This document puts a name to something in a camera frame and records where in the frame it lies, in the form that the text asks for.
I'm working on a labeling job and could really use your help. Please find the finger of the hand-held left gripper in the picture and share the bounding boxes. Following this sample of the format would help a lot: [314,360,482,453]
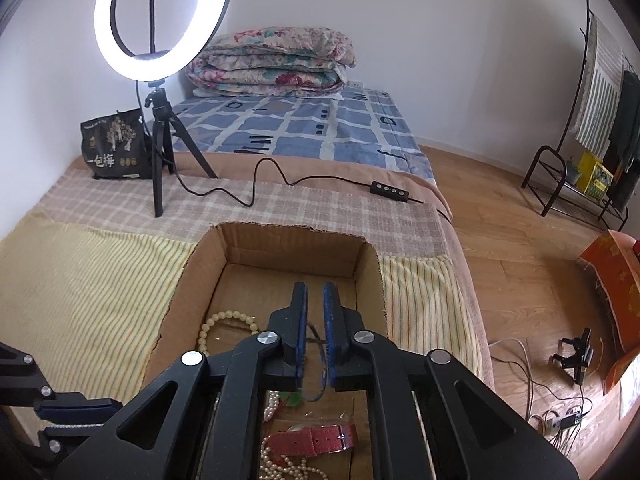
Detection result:
[30,422,108,468]
[0,342,123,423]

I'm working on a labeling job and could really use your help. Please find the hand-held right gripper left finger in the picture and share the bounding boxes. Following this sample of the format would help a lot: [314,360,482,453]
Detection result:
[52,281,308,480]

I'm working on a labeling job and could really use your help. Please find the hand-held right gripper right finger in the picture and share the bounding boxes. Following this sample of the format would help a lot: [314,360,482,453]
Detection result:
[322,281,581,480]

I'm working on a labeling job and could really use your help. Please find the cardboard box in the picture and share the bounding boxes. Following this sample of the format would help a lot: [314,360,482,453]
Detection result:
[140,221,391,480]

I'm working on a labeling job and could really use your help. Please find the cream beaded bracelet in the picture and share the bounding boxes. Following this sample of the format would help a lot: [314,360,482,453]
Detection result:
[197,310,261,361]

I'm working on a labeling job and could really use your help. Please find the green bangle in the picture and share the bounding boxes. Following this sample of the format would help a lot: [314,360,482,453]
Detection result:
[300,322,335,403]

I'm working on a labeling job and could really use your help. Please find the white pearl necklace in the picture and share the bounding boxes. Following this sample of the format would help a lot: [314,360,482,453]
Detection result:
[257,392,346,480]

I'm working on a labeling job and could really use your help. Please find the red strap watch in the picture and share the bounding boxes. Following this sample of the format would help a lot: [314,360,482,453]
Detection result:
[262,422,360,458]

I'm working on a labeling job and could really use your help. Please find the tan plaid blanket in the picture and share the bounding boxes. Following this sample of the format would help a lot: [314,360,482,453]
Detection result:
[0,150,496,391]

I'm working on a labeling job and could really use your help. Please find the yellow striped cloth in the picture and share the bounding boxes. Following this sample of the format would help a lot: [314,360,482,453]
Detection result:
[0,222,483,411]

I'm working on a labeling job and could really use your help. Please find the blue checked bedsheet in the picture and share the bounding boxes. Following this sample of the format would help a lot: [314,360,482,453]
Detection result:
[167,85,436,181]

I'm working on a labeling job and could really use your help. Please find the black tripod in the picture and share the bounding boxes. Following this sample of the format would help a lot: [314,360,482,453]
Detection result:
[144,80,219,218]

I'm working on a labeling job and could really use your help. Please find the white power strip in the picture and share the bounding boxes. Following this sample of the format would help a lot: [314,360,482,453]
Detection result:
[530,407,586,436]

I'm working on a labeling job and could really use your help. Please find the black clamp device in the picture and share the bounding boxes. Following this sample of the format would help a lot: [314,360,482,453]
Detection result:
[550,327,593,386]

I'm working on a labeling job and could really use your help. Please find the black metal clothes rack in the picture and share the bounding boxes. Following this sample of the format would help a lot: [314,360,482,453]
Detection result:
[521,0,640,233]

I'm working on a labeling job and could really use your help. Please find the black printed bag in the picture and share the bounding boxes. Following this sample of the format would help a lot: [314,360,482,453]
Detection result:
[80,109,156,181]

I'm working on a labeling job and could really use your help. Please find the folded floral quilt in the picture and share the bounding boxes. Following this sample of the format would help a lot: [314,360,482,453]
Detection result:
[186,26,357,98]

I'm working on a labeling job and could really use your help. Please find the orange floral box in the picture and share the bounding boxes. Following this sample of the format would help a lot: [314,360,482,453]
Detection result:
[579,230,640,396]

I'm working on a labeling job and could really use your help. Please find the yellow carton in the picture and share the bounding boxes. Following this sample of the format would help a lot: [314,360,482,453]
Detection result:
[575,150,615,203]

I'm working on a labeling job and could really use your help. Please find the dark hanging clothes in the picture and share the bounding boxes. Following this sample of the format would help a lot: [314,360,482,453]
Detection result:
[602,70,640,211]

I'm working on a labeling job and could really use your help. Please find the striped hanging cloth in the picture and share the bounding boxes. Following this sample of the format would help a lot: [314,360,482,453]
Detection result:
[574,15,625,153]

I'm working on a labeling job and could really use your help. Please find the black power cable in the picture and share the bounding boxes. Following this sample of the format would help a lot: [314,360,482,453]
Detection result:
[135,82,453,221]

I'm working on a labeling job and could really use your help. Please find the black cable remote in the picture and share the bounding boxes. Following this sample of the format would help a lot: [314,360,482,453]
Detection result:
[370,181,415,203]

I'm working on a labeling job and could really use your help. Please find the power strip with cables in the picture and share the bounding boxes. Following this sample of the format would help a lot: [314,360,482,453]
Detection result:
[487,337,601,456]

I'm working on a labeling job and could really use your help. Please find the white ring light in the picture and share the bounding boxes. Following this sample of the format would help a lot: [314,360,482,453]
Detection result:
[94,0,232,82]

